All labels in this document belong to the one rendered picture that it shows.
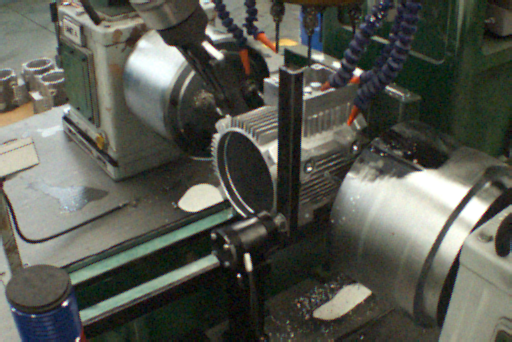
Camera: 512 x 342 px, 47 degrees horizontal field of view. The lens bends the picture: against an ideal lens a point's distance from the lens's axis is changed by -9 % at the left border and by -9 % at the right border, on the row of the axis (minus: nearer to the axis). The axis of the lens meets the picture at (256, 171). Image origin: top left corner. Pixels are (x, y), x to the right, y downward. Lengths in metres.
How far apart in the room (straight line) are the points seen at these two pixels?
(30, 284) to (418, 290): 0.47
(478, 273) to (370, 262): 0.19
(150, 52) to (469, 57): 0.60
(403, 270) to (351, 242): 0.09
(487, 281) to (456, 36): 0.49
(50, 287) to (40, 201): 0.91
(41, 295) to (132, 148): 0.94
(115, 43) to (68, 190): 0.36
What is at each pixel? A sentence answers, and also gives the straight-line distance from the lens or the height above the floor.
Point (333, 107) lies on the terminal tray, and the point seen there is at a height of 1.11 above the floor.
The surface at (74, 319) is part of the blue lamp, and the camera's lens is 0.54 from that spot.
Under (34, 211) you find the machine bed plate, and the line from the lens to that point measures 1.40.
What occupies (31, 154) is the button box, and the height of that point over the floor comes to 1.06.
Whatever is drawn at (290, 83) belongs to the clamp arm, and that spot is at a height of 1.23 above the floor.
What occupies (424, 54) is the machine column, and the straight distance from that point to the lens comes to 1.12.
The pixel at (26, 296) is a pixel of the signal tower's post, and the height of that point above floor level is 1.22.
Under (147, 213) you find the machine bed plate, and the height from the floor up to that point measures 0.80.
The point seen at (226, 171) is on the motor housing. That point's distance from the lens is 1.09.
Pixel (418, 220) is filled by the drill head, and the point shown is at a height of 1.12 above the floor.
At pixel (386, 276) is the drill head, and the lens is 0.81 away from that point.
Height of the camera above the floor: 1.55
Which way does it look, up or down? 31 degrees down
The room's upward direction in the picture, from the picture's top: straight up
